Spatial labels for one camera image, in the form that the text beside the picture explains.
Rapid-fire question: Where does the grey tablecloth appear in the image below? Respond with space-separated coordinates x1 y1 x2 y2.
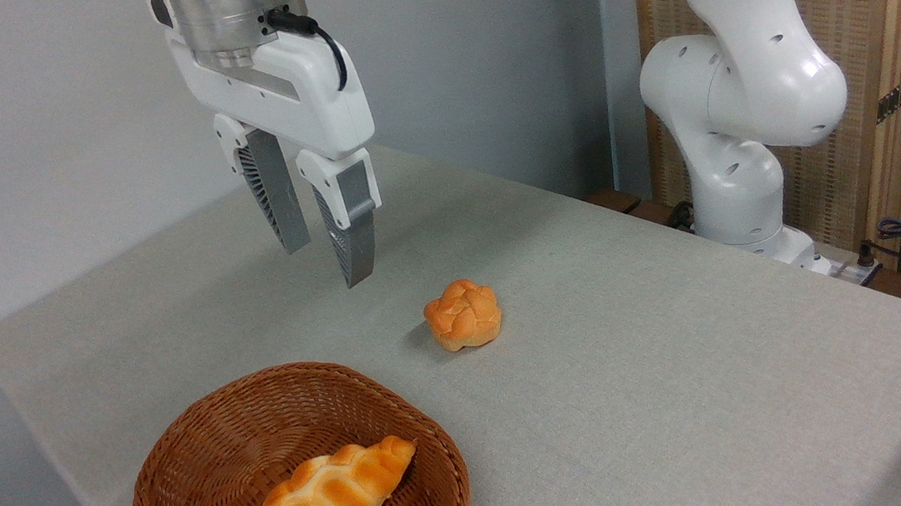
0 82 901 506

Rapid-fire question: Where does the black metal screen hinge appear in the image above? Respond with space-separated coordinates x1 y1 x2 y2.
871 72 901 125

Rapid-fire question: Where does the brown wicker basket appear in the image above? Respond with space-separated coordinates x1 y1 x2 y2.
118 343 474 506

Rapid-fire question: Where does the round knotted bread roll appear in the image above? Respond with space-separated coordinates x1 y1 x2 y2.
420 275 507 355

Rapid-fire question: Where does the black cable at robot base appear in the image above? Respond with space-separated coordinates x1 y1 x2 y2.
664 200 700 234

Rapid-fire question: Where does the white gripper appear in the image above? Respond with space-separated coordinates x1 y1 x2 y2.
147 0 395 310

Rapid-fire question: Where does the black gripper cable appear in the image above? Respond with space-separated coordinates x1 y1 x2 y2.
262 0 351 101

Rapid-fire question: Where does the silver metal wrist flange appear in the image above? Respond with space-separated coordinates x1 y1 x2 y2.
163 0 314 75

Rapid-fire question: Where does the long braided bread loaf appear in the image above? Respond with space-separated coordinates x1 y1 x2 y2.
216 432 425 506

